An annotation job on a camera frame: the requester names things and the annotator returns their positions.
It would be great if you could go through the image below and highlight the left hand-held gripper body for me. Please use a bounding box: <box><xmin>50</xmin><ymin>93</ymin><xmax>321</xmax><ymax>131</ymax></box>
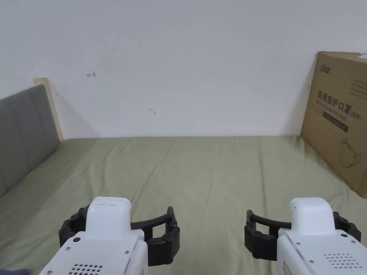
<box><xmin>38</xmin><ymin>196</ymin><xmax>149</xmax><ymax>275</ymax></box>

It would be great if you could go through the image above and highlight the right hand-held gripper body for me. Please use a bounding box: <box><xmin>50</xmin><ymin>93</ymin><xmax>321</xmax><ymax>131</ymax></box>
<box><xmin>276</xmin><ymin>197</ymin><xmax>367</xmax><ymax>275</ymax></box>

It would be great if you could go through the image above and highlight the dark blue garment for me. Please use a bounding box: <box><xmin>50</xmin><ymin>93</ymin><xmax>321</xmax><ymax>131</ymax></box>
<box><xmin>0</xmin><ymin>268</ymin><xmax>30</xmax><ymax>275</ymax></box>

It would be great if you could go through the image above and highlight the bed with pale green sheet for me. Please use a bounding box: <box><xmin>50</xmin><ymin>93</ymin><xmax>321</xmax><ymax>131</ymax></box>
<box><xmin>0</xmin><ymin>136</ymin><xmax>367</xmax><ymax>275</ymax></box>

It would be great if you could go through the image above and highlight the grey padded headboard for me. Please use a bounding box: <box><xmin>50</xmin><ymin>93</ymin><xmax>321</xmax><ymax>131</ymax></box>
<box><xmin>0</xmin><ymin>77</ymin><xmax>64</xmax><ymax>199</ymax></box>

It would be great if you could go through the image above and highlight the brown printed cardboard carton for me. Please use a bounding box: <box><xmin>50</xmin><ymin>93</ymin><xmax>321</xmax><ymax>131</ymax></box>
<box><xmin>300</xmin><ymin>51</ymin><xmax>367</xmax><ymax>199</ymax></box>

